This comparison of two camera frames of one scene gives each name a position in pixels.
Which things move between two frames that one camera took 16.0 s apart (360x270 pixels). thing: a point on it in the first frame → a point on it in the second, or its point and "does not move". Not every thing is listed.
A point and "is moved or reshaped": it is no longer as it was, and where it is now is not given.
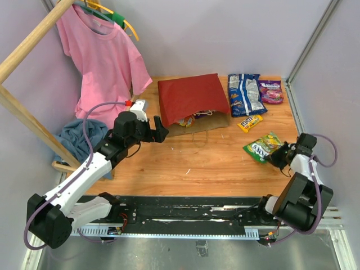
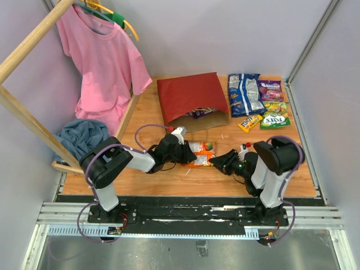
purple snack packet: (271, 91) does not move
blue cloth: (72, 136) does not move
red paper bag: (193, 103) does not move
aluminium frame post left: (48, 5) does not move
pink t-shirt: (109, 67) does not move
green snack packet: (261, 148) is moved or reshaped
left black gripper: (157, 135) → (187, 156)
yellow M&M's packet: (249, 122) does not move
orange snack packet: (188, 121) → (203, 151)
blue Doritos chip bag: (245, 93) does not move
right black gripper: (273, 158) → (224, 163)
